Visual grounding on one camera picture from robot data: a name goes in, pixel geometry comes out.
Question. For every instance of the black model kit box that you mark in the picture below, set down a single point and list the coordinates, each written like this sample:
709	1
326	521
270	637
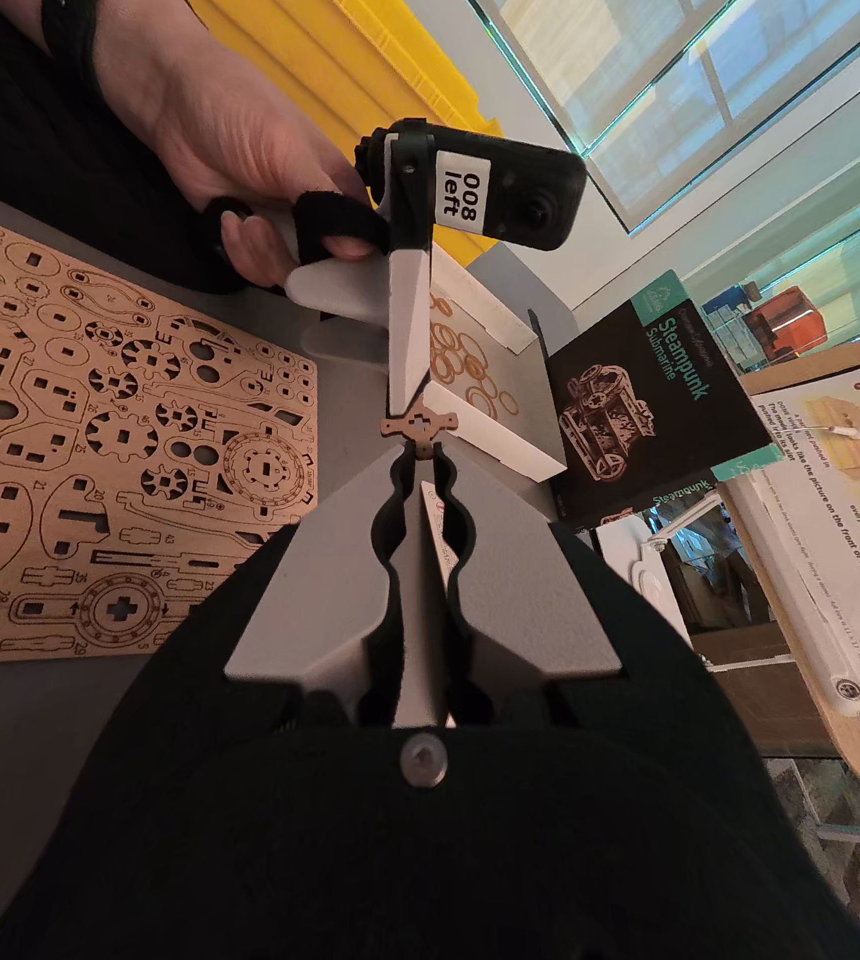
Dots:
647	405

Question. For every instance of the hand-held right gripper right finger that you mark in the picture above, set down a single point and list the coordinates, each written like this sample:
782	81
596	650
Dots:
535	600

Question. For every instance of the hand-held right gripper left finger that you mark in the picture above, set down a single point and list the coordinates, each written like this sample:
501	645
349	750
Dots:
302	600

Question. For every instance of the pile of rubber rings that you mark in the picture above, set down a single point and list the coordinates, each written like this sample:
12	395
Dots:
467	360

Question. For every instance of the orange box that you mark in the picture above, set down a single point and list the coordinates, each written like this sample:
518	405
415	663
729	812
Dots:
782	322

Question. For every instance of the white clamp stand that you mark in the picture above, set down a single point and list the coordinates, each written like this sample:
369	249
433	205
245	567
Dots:
670	547

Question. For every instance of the laser-cut wooden parts sheet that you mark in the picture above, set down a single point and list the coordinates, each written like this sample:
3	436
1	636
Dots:
99	450

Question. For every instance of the instruction poster on board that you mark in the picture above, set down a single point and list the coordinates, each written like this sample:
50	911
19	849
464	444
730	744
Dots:
850	750

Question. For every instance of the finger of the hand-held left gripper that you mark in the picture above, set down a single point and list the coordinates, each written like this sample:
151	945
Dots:
407	330
347	341

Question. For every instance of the yellow plastic bin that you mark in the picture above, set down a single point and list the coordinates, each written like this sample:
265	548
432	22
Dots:
370	52

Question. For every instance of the cross-shaped wooden model part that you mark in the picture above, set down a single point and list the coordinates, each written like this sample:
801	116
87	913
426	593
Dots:
418	427

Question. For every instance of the white cardboard box tray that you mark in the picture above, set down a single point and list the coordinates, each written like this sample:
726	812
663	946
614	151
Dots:
505	435

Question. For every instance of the person's black clothing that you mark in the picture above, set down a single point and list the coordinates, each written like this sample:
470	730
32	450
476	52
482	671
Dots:
17	127

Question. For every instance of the person's left hand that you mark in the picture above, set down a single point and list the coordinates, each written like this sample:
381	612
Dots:
212	112

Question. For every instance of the glass window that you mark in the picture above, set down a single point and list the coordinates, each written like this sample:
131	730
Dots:
737	97

